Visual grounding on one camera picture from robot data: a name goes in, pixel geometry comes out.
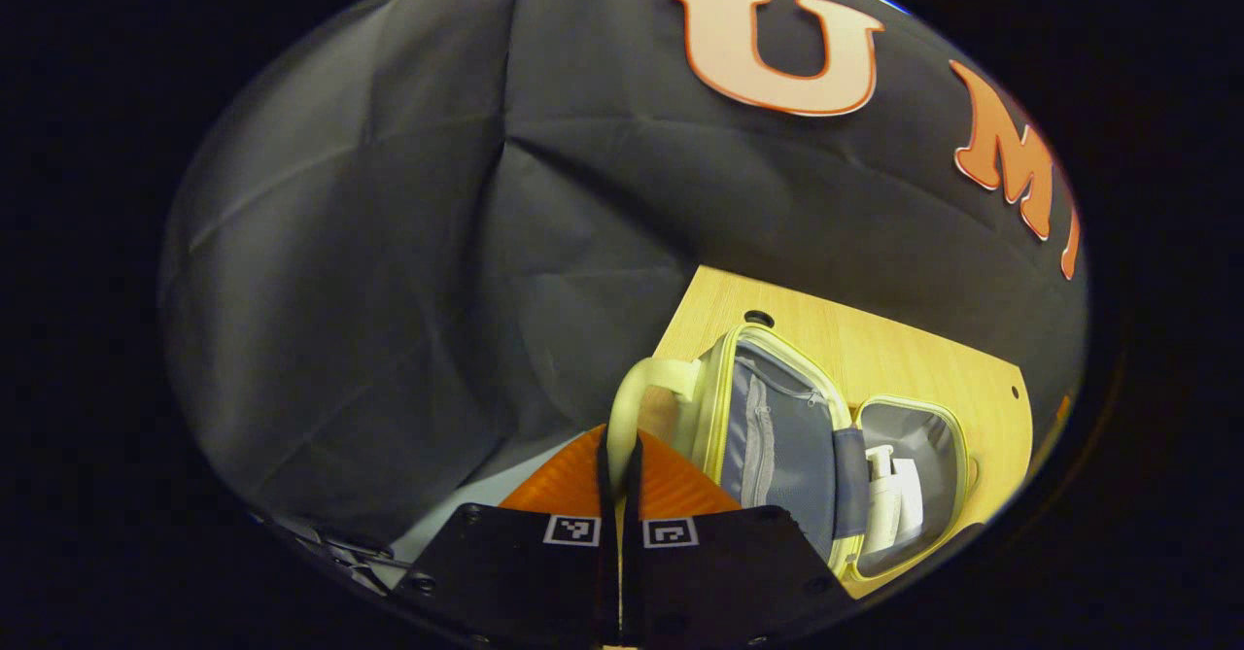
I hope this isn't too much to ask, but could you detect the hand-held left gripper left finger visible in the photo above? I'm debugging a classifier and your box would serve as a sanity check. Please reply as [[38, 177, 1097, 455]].
[[408, 424, 623, 650]]

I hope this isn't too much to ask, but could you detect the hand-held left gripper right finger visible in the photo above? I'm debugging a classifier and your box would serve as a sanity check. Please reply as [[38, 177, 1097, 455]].
[[622, 431, 858, 650]]

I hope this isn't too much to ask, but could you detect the cream yellow suitcase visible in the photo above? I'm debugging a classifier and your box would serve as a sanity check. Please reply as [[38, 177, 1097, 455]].
[[607, 323, 981, 581]]

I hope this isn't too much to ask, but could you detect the white pump bottle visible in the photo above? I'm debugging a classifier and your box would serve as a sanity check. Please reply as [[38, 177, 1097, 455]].
[[863, 444, 900, 554]]

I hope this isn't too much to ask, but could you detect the white squeeze tube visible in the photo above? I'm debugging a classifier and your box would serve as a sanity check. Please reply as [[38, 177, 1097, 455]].
[[892, 458, 924, 544]]

